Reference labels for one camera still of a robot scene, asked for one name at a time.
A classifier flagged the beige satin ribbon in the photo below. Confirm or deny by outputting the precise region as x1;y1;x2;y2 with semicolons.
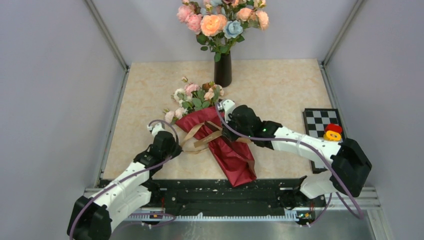
176;119;253;159

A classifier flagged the red paper bouquet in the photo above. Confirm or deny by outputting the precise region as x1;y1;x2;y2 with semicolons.
164;76;257;187

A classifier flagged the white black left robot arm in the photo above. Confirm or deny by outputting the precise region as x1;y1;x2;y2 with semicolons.
66;130;182;240

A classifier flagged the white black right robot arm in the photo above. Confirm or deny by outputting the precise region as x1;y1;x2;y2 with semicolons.
216;99;372;206

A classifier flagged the black cylindrical vase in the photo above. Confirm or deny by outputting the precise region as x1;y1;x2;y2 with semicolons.
214;52;232;88

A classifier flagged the black white checkerboard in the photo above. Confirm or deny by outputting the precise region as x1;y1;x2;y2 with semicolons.
302;108;347;175

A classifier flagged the red yellow toy block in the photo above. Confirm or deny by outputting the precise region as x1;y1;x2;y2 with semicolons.
323;123;343;142

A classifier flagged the colourful artificial flower bunch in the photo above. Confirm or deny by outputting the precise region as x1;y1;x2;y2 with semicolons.
176;0;270;63

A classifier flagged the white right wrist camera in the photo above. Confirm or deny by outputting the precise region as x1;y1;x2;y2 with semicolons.
218;99;236;114

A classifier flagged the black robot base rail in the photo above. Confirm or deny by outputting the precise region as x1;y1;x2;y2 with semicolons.
143;178;326;217

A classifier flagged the white toothed cable duct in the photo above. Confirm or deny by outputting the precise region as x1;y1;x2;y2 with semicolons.
124;210;314;223

